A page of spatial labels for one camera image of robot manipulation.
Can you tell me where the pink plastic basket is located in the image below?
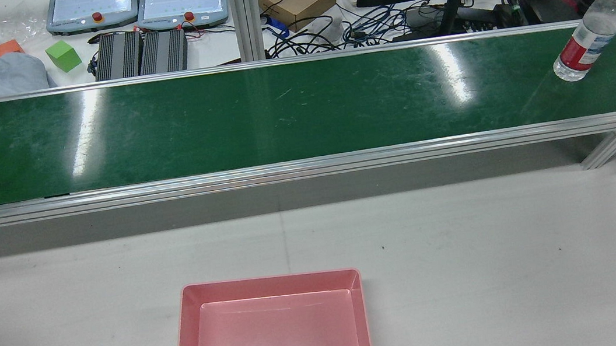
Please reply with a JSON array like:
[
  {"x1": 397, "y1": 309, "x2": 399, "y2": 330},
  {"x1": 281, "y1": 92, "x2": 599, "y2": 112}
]
[{"x1": 160, "y1": 263, "x2": 375, "y2": 346}]

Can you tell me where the light blue cloth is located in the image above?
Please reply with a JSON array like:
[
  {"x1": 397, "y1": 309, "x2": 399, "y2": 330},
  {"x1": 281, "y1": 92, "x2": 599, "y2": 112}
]
[{"x1": 0, "y1": 47, "x2": 58, "y2": 97}]

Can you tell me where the orange block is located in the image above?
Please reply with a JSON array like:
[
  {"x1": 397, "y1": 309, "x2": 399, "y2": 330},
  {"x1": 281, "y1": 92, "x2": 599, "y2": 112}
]
[{"x1": 0, "y1": 39, "x2": 26, "y2": 58}]

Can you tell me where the crumpled clear plastic wrap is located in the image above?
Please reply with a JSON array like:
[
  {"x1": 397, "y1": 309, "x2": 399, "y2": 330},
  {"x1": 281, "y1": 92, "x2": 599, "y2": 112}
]
[{"x1": 0, "y1": 4, "x2": 52, "y2": 42}]

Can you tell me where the green foam cube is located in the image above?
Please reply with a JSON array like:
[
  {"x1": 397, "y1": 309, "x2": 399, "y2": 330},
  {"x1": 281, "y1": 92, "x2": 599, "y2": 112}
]
[{"x1": 44, "y1": 38, "x2": 84, "y2": 75}]

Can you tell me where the grey teach pendant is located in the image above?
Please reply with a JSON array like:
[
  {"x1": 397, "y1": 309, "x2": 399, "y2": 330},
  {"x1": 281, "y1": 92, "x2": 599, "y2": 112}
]
[
  {"x1": 43, "y1": 0, "x2": 144, "y2": 39},
  {"x1": 134, "y1": 0, "x2": 232, "y2": 37}
]

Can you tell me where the black finned power box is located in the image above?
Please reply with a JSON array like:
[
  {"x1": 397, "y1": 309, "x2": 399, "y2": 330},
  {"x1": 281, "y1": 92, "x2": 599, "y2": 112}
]
[
  {"x1": 90, "y1": 30, "x2": 147, "y2": 82},
  {"x1": 135, "y1": 27, "x2": 192, "y2": 76}
]

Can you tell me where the green conveyor belt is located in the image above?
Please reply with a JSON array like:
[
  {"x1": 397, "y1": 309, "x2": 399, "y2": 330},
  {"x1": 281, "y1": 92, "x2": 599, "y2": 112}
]
[{"x1": 0, "y1": 15, "x2": 616, "y2": 243}]

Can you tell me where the aluminium profile post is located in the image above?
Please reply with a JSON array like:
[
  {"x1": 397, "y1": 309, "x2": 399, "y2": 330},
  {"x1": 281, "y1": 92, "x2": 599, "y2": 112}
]
[{"x1": 228, "y1": 0, "x2": 267, "y2": 64}]

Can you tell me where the blue lanyard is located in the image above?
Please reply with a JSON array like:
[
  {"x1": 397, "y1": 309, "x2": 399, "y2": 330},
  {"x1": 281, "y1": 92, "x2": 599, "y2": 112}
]
[{"x1": 264, "y1": 13, "x2": 289, "y2": 33}]

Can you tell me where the black cable bundle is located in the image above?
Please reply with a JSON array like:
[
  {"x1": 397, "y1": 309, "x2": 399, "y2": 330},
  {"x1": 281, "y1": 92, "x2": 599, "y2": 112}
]
[{"x1": 262, "y1": 11, "x2": 348, "y2": 60}]

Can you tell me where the blue cable bundle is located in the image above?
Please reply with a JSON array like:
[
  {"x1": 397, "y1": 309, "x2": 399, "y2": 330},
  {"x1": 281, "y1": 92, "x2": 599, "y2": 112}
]
[{"x1": 340, "y1": 1, "x2": 412, "y2": 47}]

